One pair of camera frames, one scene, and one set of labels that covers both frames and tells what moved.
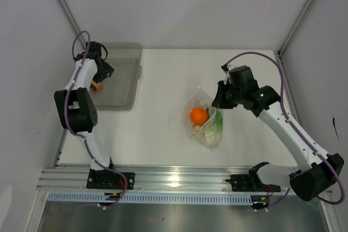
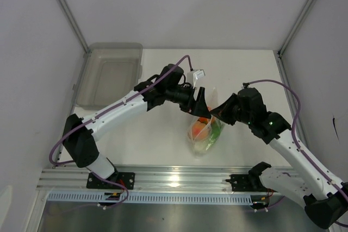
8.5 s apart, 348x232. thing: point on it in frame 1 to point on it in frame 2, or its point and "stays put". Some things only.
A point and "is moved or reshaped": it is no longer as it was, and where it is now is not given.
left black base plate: [110, 180] stays put
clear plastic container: [117, 91] stays put
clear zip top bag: [204, 121] is moved or reshaped
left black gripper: [107, 71] to [199, 108]
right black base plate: [250, 183] stays put
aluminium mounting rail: [163, 178] stays put
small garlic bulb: [197, 127] to [199, 146]
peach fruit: [97, 85] to [201, 131]
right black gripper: [219, 102] to [222, 111]
